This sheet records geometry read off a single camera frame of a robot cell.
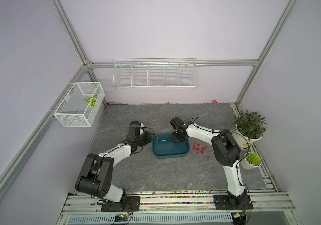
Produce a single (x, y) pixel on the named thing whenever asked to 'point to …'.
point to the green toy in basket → (91, 101)
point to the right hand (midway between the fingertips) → (175, 138)
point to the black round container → (135, 123)
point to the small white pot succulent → (252, 161)
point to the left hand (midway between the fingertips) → (155, 136)
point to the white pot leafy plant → (250, 127)
